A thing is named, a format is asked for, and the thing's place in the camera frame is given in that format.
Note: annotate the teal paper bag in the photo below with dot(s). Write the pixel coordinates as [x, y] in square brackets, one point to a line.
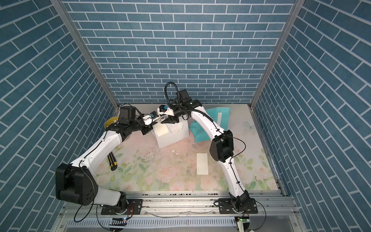
[211, 123]

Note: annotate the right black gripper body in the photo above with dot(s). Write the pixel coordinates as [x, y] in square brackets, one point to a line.
[178, 113]

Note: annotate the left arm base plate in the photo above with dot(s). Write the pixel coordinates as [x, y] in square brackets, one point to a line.
[127, 207]

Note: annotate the white paper bag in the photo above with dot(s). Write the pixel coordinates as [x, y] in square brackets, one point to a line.
[178, 132]

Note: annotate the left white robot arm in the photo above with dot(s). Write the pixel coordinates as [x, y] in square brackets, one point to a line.
[75, 181]

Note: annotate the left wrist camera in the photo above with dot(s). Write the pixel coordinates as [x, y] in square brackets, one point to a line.
[127, 114]

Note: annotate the short white receipt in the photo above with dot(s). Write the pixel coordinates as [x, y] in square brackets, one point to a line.
[202, 164]

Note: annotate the yellow pen cup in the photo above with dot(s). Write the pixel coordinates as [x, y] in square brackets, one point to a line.
[110, 121]

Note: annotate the yellow black utility knife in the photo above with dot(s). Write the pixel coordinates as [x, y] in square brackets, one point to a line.
[112, 161]

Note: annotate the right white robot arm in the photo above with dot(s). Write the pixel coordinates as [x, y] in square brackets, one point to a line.
[221, 149]

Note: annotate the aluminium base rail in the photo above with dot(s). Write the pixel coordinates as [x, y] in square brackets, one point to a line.
[188, 211]

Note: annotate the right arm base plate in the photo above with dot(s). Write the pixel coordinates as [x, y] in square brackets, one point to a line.
[229, 206]

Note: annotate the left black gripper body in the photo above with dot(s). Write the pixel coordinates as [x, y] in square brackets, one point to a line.
[138, 125]

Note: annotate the white stapler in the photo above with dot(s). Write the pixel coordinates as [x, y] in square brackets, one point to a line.
[156, 114]

